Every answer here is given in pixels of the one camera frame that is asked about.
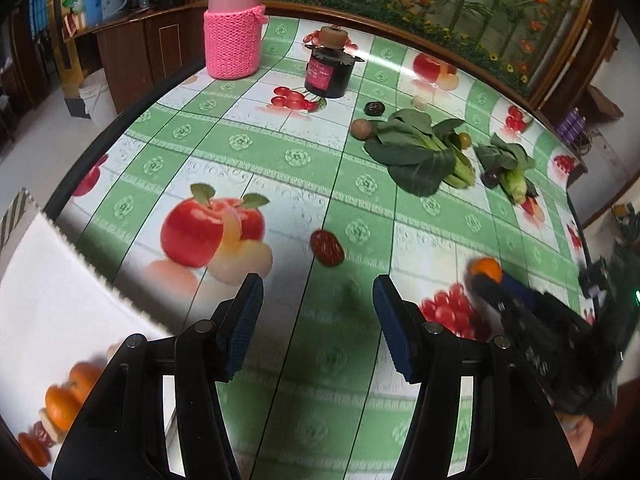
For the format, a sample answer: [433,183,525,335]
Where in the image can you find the fruit printed green tablecloth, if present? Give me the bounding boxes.
[45,15,597,480]

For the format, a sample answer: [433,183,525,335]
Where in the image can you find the dark red jar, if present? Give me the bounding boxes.
[304,26,362,99]

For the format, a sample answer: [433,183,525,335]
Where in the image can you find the red date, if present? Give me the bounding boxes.
[310,230,346,267]
[32,421,56,449]

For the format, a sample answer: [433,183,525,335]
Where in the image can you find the brown round fruit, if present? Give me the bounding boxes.
[350,118,377,141]

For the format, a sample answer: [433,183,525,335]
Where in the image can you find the small bok choy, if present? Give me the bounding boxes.
[474,134,537,205]

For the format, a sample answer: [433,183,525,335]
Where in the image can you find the white bucket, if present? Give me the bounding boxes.
[78,67,119,119]

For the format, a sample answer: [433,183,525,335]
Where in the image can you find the pink bottle with knitted sleeve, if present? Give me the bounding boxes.
[202,0,269,81]

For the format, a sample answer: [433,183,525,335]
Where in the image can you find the white tray with striped rim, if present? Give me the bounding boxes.
[0,187,182,472]

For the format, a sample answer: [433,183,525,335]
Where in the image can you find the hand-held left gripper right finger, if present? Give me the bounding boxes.
[372,274,581,480]

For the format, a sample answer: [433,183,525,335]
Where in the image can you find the purple bottle pack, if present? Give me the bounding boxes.
[557,109,587,144]

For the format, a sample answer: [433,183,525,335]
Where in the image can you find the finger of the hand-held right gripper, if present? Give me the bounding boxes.
[470,275,527,343]
[500,271,545,307]

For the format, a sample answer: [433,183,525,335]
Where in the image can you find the large bok choy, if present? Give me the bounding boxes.
[364,109,477,197]

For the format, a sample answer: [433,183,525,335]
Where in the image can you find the wooden cabinet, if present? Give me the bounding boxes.
[62,0,212,117]

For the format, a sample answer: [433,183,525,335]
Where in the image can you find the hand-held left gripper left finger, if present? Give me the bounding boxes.
[52,272,265,480]

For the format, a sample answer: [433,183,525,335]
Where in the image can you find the floral bamboo wall mural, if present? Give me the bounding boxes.
[260,0,597,97]

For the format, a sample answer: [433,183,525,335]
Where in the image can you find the small orange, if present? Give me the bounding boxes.
[45,384,81,432]
[67,360,104,402]
[17,432,51,467]
[467,257,503,286]

